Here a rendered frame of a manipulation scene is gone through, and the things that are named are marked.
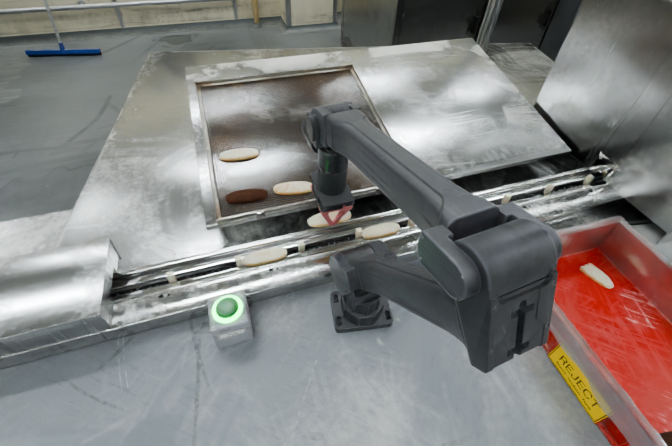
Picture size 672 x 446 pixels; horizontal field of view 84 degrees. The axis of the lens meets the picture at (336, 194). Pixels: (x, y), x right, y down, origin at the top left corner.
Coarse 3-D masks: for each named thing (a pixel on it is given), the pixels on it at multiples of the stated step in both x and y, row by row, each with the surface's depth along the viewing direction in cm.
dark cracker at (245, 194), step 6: (234, 192) 89; (240, 192) 89; (246, 192) 89; (252, 192) 89; (258, 192) 89; (264, 192) 90; (228, 198) 88; (234, 198) 88; (240, 198) 88; (246, 198) 88; (252, 198) 88; (258, 198) 88; (264, 198) 90
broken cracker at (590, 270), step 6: (588, 264) 87; (582, 270) 86; (588, 270) 86; (594, 270) 86; (600, 270) 86; (588, 276) 85; (594, 276) 85; (600, 276) 84; (606, 276) 85; (600, 282) 84; (606, 282) 84; (612, 282) 84
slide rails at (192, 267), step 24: (504, 192) 101; (528, 192) 101; (552, 192) 102; (312, 240) 87; (360, 240) 87; (192, 264) 81; (216, 264) 81; (264, 264) 81; (120, 288) 76; (168, 288) 76
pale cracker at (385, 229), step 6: (366, 228) 89; (372, 228) 89; (378, 228) 89; (384, 228) 89; (390, 228) 89; (396, 228) 89; (366, 234) 88; (372, 234) 87; (378, 234) 88; (384, 234) 88; (390, 234) 88
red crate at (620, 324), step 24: (576, 264) 88; (600, 264) 88; (576, 288) 83; (600, 288) 83; (624, 288) 84; (576, 312) 79; (600, 312) 79; (624, 312) 79; (648, 312) 80; (552, 336) 71; (600, 336) 75; (624, 336) 75; (648, 336) 76; (624, 360) 72; (648, 360) 72; (624, 384) 69; (648, 384) 69; (648, 408) 66
